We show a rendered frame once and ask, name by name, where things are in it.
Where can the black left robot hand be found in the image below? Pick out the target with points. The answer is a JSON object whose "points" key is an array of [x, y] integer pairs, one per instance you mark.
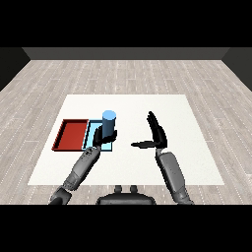
{"points": [[99, 139]]}

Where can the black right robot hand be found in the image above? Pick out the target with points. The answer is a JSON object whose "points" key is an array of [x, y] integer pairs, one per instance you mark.
{"points": [[158, 136]]}

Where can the blue can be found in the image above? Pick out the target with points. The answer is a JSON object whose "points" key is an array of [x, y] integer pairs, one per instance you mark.
{"points": [[109, 124]]}

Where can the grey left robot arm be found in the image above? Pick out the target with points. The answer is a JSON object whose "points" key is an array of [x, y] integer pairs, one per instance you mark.
{"points": [[80, 170]]}

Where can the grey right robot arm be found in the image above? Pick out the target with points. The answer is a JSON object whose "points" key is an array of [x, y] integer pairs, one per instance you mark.
{"points": [[172, 173]]}

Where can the light blue shallow open box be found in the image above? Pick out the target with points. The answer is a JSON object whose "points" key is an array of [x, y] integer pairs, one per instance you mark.
{"points": [[93, 132]]}

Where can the red shallow open box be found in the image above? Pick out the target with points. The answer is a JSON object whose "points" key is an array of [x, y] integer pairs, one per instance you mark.
{"points": [[71, 135]]}

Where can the dark grey robot body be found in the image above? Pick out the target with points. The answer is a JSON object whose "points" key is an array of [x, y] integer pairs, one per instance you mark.
{"points": [[126, 197]]}

